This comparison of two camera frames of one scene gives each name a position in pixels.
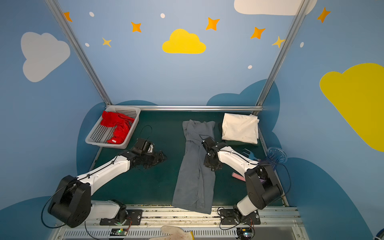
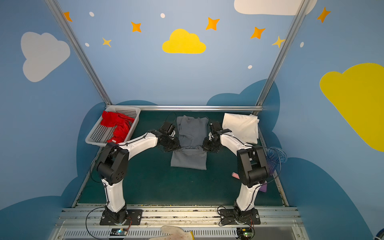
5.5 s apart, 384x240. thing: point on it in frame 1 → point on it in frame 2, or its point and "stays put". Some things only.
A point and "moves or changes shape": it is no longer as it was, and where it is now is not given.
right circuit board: (244, 233) stays put
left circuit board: (118, 232) stays put
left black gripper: (153, 158) → (173, 144)
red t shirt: (123, 124) stays put
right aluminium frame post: (301, 10) stays put
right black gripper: (210, 160) → (208, 144)
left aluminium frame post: (72, 38) stays put
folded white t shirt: (240, 127) stays put
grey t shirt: (195, 189) moves or changes shape
